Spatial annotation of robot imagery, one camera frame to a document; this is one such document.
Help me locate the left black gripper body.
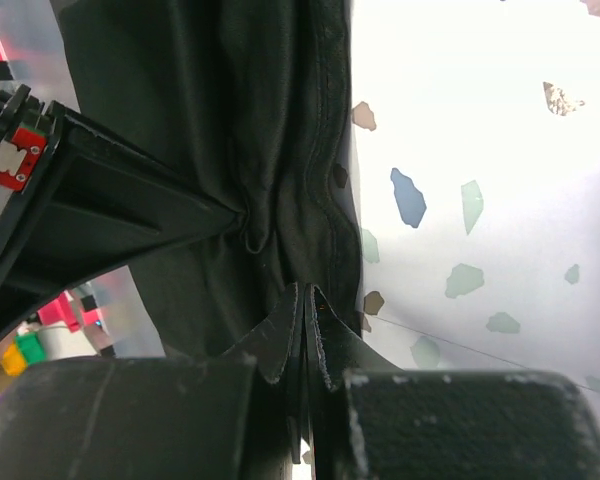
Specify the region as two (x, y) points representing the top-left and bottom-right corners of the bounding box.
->
(0, 84), (60, 270)

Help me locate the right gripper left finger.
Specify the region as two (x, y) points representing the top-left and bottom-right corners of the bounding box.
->
(0, 283), (303, 479)

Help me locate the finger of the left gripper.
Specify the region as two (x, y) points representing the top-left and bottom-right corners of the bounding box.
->
(0, 227), (220, 342)
(9, 104), (244, 251)

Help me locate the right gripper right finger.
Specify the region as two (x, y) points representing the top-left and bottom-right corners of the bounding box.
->
(304, 285), (600, 479)

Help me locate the black t shirt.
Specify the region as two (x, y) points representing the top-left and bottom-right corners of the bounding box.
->
(52, 1), (361, 358)

